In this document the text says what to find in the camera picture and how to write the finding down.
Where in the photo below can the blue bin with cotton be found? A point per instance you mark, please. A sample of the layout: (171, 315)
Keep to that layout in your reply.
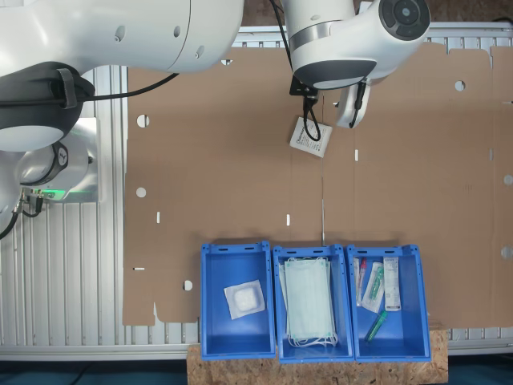
(216, 333)

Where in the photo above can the packet with red-capped tube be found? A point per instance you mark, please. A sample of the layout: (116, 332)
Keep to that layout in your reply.
(360, 280)

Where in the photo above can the stack of white face masks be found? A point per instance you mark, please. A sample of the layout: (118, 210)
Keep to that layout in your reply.
(308, 297)

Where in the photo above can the white printed flat packet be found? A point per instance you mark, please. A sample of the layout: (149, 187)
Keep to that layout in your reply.
(392, 284)

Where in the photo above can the loose green tube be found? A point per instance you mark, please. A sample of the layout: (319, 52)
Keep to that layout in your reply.
(376, 327)

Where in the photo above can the blue bin with tubes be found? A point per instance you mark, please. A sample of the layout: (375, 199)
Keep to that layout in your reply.
(405, 333)

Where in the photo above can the brown cardboard sheet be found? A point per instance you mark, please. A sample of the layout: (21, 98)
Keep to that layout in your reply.
(240, 180)

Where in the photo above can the blue bin with masks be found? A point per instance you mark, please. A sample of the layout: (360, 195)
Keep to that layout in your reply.
(344, 301)

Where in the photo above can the clear cotton pad packet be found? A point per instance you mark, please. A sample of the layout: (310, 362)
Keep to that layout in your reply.
(244, 301)

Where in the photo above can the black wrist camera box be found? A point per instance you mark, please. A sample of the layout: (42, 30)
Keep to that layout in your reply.
(298, 89)

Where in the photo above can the white printed cotton packet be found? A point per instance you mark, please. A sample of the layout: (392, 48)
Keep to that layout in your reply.
(302, 140)

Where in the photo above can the chipboard wood block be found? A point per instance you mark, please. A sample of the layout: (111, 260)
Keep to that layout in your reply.
(320, 373)

